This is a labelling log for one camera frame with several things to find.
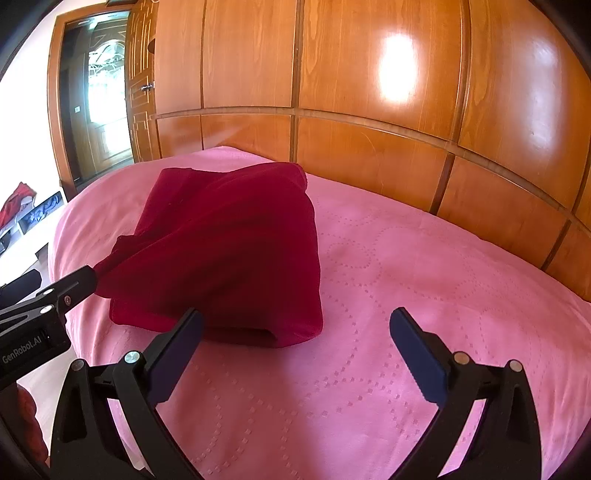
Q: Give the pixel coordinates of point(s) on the wooden wardrobe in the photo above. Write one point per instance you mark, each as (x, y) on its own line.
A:
(346, 60)

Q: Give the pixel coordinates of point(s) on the red cloth on shelf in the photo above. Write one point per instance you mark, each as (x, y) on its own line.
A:
(16, 203)

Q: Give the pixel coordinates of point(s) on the patterned wooden door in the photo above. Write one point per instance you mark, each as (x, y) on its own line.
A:
(138, 129)

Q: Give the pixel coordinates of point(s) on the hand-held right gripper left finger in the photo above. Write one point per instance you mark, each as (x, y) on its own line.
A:
(178, 353)

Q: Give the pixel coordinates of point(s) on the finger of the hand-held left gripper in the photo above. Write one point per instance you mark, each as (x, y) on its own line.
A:
(23, 286)
(78, 284)

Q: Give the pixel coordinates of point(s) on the white box with blue print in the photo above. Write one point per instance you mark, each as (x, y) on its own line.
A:
(44, 210)

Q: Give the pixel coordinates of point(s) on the person's left hand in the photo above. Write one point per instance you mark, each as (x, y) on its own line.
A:
(27, 415)

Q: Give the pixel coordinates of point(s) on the dark red cloth garment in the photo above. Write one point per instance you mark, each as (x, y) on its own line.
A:
(231, 240)

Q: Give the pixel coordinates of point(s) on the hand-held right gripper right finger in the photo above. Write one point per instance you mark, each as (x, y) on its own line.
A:
(415, 355)

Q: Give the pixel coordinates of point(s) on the pink bedspread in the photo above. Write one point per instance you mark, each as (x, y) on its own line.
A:
(392, 258)

